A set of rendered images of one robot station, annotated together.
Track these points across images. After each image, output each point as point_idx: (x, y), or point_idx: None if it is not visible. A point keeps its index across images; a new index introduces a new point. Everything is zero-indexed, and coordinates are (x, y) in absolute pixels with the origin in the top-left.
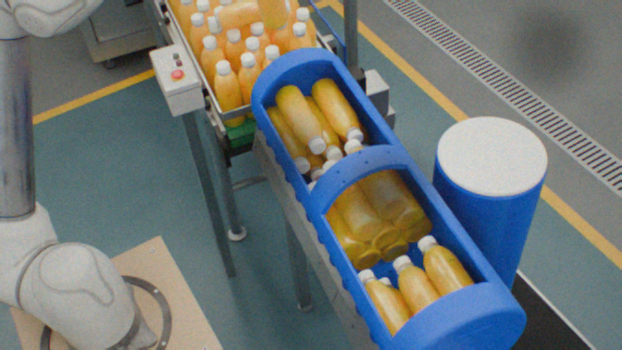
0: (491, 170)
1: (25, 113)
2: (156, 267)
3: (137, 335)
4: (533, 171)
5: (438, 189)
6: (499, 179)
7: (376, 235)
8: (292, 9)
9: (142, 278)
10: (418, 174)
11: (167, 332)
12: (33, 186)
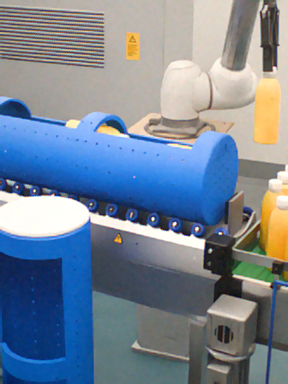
0: (34, 206)
1: (231, 16)
2: (190, 142)
3: (161, 124)
4: (2, 213)
5: None
6: (25, 204)
7: None
8: None
9: (191, 139)
10: (66, 130)
11: (152, 133)
12: (225, 55)
